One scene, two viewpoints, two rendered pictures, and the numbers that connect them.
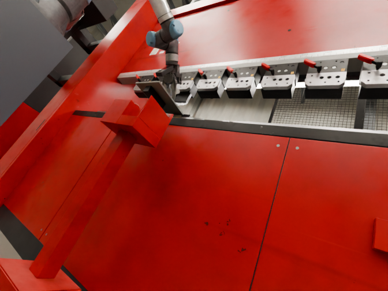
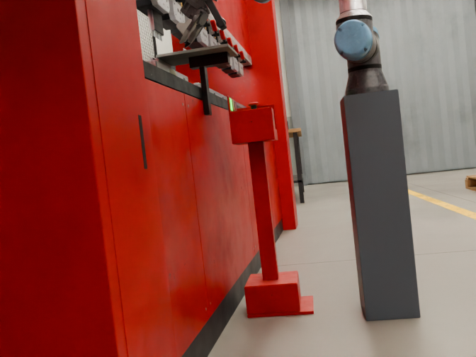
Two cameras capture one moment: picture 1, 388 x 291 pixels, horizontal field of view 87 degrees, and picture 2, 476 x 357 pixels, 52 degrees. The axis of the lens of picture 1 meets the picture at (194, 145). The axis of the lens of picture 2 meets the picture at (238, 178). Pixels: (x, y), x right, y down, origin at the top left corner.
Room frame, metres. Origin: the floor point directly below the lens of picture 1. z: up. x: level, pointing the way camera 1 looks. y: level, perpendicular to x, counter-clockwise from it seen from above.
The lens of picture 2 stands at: (1.74, 1.96, 0.60)
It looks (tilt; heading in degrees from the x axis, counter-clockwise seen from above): 2 degrees down; 244
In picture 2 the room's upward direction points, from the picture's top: 6 degrees counter-clockwise
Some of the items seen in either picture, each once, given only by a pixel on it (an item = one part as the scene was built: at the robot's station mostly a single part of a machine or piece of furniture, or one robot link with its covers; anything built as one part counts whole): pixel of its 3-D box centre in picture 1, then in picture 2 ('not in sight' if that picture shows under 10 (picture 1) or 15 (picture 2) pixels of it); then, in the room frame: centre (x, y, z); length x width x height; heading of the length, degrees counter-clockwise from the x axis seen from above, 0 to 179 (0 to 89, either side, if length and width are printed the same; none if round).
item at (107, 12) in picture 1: (66, 28); not in sight; (1.52, 1.48, 1.52); 0.51 x 0.25 x 0.85; 54
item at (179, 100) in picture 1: (182, 99); (156, 25); (1.14, 0.20, 1.13); 0.10 x 0.02 x 0.10; 53
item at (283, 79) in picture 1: (279, 81); (195, 27); (0.79, -0.26, 1.26); 0.15 x 0.09 x 0.17; 53
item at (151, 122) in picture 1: (138, 117); (253, 119); (0.81, 0.27, 0.75); 0.20 x 0.16 x 0.18; 56
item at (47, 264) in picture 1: (90, 195); (263, 210); (0.81, 0.27, 0.39); 0.06 x 0.06 x 0.54; 56
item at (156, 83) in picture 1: (160, 99); (198, 55); (1.02, 0.29, 1.00); 0.26 x 0.18 x 0.01; 143
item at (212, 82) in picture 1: (212, 84); (168, 3); (1.03, 0.06, 1.26); 0.15 x 0.09 x 0.17; 53
